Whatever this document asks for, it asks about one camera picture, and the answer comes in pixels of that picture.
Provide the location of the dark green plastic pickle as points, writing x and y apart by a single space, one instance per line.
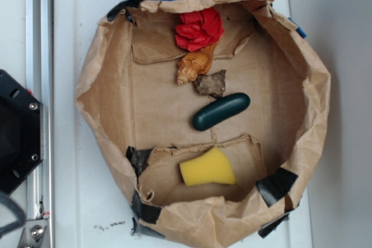
220 110

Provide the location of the brown paper bag bin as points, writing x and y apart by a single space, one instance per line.
141 118

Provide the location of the brown grey rock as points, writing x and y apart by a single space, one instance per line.
213 85

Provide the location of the orange conch seashell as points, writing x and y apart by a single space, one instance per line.
194 64

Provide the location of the yellow foam sponge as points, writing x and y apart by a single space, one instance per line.
212 166

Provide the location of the red crumpled paper ball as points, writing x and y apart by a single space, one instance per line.
198 29

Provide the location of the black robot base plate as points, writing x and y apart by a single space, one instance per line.
20 133

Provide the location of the aluminium extrusion rail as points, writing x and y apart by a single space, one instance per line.
39 80

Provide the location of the metal corner bracket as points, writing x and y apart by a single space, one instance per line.
34 233

